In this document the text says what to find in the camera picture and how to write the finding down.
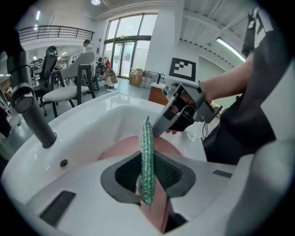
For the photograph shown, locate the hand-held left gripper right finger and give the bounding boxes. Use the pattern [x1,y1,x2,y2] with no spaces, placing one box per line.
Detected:
[153,152,242,231]

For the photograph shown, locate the white sink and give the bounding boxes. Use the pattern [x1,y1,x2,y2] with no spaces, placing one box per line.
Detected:
[0,93,208,206]

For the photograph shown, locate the person's right hand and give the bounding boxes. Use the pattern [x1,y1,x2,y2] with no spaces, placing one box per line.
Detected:
[171,92,195,115]

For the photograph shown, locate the person's right forearm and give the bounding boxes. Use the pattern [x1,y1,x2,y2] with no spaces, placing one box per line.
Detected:
[199,55,252,105]

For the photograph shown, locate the black office chair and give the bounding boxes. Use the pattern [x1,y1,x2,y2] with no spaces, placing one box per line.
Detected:
[34,45,59,117]

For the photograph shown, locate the green scrubber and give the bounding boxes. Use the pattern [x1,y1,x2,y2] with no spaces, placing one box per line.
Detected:
[139,115,155,207]

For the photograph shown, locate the black cable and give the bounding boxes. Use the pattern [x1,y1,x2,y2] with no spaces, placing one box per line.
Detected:
[201,122,210,140]

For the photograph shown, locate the black balcony railing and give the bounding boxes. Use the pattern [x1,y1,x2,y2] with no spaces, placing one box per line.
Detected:
[18,25,95,43]

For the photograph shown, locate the pink plate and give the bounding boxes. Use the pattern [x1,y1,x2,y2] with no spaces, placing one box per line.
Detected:
[98,135,185,233]

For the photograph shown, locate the stack of cardboard boxes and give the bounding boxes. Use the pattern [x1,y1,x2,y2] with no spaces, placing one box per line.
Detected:
[128,67,151,87]

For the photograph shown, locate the white chair with black legs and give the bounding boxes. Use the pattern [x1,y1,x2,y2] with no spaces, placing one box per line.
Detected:
[42,51,96,118]

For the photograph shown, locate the black faucet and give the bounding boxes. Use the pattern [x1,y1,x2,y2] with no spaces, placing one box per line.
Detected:
[4,29,57,149]

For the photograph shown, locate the plaid bag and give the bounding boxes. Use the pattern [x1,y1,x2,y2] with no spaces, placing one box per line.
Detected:
[102,66,119,88]

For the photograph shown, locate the person's dark shirt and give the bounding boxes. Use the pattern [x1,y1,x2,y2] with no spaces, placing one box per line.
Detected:
[202,6,295,165]

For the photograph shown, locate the wooden cabinet with white top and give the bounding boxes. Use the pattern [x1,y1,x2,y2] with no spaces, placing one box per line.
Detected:
[148,82,169,106]

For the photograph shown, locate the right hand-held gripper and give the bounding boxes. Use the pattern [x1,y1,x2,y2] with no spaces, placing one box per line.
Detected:
[152,57,223,137]

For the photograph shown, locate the long ceiling light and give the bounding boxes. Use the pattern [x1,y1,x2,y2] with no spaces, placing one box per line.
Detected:
[216,36,247,63]

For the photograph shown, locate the glass entrance doors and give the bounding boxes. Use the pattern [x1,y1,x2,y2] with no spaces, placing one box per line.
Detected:
[103,13,158,79]

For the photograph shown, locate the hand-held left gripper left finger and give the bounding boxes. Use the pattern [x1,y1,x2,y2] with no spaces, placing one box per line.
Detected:
[25,151,162,236]

